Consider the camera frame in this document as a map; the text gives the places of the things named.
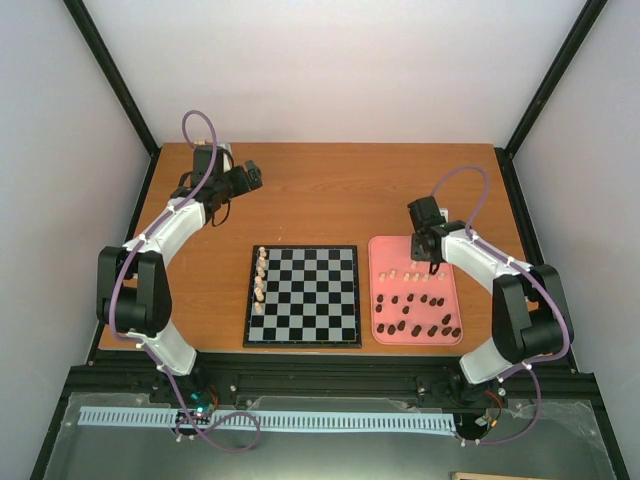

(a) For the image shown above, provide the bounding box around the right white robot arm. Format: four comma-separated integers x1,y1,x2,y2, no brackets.
407,196,574,384

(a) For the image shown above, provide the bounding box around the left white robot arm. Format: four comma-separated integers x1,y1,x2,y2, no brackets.
96,145,263,403

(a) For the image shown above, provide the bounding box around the right circuit board connector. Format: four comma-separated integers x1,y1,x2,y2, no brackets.
474,390,504,433

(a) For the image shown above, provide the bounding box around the left green circuit board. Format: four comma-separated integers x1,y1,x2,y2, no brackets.
175,386,219,427

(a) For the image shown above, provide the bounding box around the pink plastic tray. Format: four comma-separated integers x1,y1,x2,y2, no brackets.
368,236,463,347

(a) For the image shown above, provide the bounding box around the black and silver chessboard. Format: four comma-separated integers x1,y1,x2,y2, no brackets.
243,245,362,348

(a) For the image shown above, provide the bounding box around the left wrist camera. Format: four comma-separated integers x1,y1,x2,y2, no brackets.
192,139,234,171

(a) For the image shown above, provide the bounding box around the light blue slotted cable duct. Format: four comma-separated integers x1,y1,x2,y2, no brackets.
77,406,456,436

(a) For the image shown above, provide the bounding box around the black aluminium frame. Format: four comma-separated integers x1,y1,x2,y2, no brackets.
31,1,629,479

